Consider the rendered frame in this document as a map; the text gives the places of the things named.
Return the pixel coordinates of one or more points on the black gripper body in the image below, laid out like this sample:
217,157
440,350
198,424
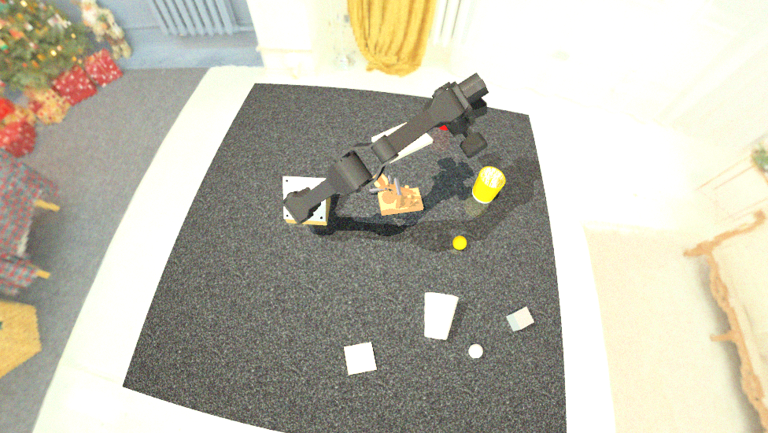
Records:
474,143

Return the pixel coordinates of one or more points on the yellow cup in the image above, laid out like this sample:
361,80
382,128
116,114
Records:
489,182

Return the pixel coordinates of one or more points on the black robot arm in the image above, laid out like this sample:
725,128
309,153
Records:
349,174

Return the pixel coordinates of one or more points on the white ball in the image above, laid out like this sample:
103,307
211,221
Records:
475,351

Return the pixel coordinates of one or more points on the yellow ball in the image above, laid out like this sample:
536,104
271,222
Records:
459,242

